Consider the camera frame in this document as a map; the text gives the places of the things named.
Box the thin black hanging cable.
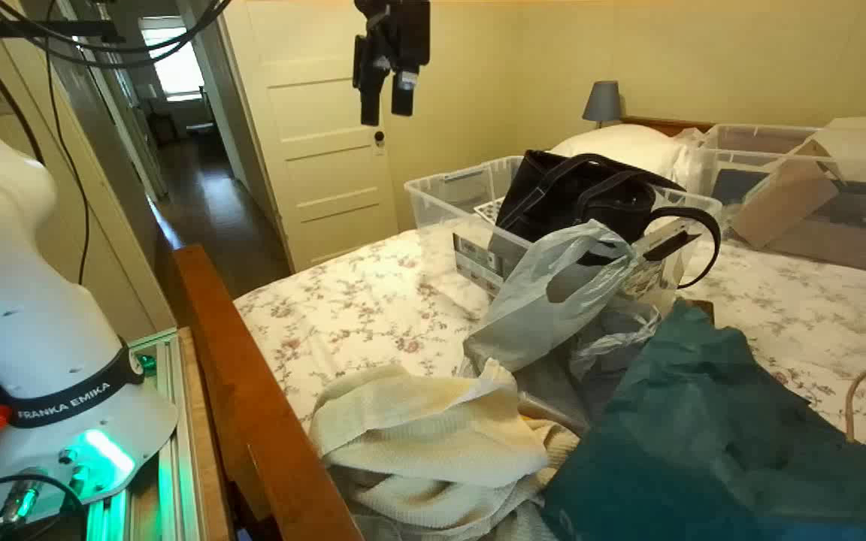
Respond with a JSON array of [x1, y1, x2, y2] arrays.
[[0, 0, 237, 289]]

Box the clear plastic storage container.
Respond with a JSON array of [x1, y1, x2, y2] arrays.
[[403, 152, 728, 306]]

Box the white pillow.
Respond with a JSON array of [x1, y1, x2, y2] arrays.
[[552, 123, 710, 195]]

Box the grey table lamp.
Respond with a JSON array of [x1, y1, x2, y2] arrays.
[[580, 78, 630, 129]]

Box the brown wooden bed footboard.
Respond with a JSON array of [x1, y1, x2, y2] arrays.
[[158, 240, 367, 541]]

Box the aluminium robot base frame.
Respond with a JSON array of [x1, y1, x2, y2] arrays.
[[79, 326, 208, 541]]

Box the black tote bag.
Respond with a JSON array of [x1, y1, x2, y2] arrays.
[[494, 148, 725, 290]]

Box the cream cloth bag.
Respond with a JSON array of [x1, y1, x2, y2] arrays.
[[307, 358, 583, 534]]

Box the white panel door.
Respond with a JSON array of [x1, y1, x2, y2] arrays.
[[219, 0, 403, 273]]

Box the brown cardboard box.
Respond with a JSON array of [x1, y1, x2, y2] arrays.
[[728, 159, 843, 251]]

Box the floral white bedspread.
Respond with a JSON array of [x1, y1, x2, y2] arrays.
[[233, 220, 866, 452]]

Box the teal cloth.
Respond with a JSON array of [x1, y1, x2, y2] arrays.
[[538, 297, 866, 541]]

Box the brown wooden headboard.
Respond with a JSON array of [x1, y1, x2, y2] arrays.
[[619, 113, 715, 137]]

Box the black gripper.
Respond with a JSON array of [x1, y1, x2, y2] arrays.
[[353, 0, 433, 129]]

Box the grey plastic shopping bag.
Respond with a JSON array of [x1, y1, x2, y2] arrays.
[[463, 220, 646, 375]]

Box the clear container holding cardboard box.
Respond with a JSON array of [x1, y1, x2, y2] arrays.
[[698, 121, 866, 280]]

